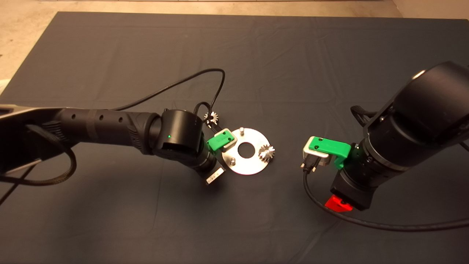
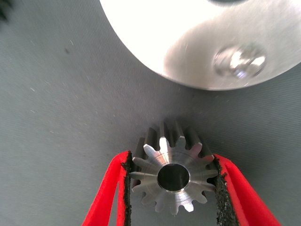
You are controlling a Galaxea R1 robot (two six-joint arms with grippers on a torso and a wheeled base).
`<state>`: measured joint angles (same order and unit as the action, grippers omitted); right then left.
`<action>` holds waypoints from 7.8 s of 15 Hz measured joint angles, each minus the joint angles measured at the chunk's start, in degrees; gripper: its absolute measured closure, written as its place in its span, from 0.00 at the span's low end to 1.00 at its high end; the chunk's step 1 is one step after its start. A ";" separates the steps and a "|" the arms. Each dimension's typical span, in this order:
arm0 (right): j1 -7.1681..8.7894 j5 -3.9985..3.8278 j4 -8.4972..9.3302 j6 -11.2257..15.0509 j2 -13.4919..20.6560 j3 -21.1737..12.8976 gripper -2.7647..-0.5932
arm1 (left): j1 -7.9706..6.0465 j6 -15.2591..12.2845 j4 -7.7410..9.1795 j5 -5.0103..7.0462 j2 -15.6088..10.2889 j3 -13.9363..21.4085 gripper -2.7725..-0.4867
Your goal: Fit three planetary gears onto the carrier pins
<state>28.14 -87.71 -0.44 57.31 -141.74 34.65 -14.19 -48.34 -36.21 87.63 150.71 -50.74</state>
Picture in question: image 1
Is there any dark grey table cloth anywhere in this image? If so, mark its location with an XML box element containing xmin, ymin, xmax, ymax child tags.
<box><xmin>0</xmin><ymin>11</ymin><xmax>469</xmax><ymax>264</ymax></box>

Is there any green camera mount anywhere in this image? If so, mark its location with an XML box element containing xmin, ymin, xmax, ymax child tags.
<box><xmin>307</xmin><ymin>137</ymin><xmax>352</xmax><ymax>169</ymax></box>
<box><xmin>207</xmin><ymin>130</ymin><xmax>235</xmax><ymax>151</ymax></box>

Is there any green right camera mount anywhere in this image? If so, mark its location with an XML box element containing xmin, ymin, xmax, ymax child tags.
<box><xmin>307</xmin><ymin>137</ymin><xmax>352</xmax><ymax>169</ymax></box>

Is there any black left camera cable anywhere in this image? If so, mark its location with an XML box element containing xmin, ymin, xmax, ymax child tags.
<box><xmin>112</xmin><ymin>68</ymin><xmax>226</xmax><ymax>129</ymax></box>

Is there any round metal carrier plate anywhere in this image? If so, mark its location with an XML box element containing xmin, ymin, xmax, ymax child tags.
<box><xmin>222</xmin><ymin>128</ymin><xmax>270</xmax><ymax>175</ymax></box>

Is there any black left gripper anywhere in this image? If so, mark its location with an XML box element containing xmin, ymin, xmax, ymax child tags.
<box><xmin>203</xmin><ymin>161</ymin><xmax>226</xmax><ymax>186</ymax></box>

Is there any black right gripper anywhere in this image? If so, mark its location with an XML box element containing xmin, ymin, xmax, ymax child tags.
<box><xmin>325</xmin><ymin>169</ymin><xmax>372</xmax><ymax>213</ymax></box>

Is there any braided black left arm cable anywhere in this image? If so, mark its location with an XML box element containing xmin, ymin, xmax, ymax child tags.
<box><xmin>0</xmin><ymin>125</ymin><xmax>77</xmax><ymax>186</ymax></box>

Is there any green left camera mount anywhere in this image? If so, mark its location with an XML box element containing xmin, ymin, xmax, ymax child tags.
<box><xmin>207</xmin><ymin>130</ymin><xmax>235</xmax><ymax>151</ymax></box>

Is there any silver right camera box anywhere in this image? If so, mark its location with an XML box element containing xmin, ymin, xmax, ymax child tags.
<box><xmin>302</xmin><ymin>136</ymin><xmax>330</xmax><ymax>167</ymax></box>

